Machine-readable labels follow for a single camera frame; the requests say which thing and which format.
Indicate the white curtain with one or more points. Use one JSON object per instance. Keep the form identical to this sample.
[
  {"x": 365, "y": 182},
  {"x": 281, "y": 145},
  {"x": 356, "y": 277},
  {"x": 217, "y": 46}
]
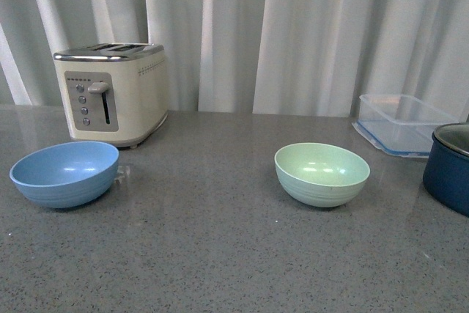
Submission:
[{"x": 301, "y": 57}]

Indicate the cream two-slot toaster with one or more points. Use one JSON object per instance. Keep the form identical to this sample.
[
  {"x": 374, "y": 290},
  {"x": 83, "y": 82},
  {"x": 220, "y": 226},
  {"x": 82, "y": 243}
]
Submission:
[{"x": 113, "y": 92}]

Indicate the clear plastic food container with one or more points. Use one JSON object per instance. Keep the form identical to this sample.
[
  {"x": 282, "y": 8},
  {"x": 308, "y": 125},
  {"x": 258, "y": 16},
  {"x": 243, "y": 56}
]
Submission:
[{"x": 399, "y": 125}]

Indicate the green plastic bowl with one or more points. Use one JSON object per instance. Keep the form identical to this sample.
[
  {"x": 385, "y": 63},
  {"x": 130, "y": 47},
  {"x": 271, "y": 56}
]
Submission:
[{"x": 320, "y": 175}]

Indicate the dark blue saucepan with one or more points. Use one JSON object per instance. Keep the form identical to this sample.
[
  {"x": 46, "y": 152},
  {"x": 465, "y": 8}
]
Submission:
[{"x": 446, "y": 173}]

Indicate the blue plastic bowl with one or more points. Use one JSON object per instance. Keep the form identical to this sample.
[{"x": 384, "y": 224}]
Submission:
[{"x": 66, "y": 175}]

